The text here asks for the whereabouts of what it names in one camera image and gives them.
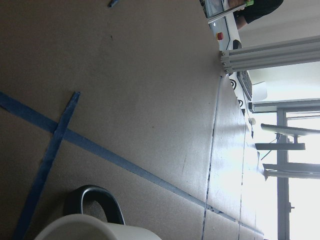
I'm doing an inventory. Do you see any white mug with smiley face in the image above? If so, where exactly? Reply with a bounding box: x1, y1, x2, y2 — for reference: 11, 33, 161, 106
35, 185, 160, 240

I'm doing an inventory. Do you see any red emergency stop button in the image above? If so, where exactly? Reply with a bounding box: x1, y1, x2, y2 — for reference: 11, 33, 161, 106
216, 32, 224, 41

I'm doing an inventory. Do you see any person in dark shirt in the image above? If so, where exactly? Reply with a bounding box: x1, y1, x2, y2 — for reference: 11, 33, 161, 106
233, 0, 284, 30

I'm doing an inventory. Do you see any aluminium profile post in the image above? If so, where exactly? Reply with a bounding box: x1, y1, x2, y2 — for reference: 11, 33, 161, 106
220, 36, 320, 74

